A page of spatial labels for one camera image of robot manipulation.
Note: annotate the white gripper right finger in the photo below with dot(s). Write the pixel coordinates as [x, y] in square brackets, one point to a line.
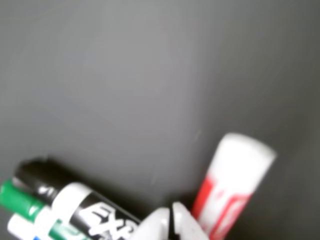
[186, 225]

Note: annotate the green dry erase marker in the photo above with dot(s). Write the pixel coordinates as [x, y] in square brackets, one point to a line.
[17, 197]

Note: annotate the black dry erase marker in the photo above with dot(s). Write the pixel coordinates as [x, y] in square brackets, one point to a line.
[75, 200]

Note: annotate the red dry erase marker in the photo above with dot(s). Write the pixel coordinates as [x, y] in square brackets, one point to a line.
[237, 170]

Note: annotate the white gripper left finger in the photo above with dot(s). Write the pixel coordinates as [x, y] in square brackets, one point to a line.
[157, 225]

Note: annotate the blue dry erase marker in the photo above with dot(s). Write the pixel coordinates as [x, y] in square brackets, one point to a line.
[20, 223]

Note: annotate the grey rectangular mat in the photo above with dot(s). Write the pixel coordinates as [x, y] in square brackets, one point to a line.
[150, 75]

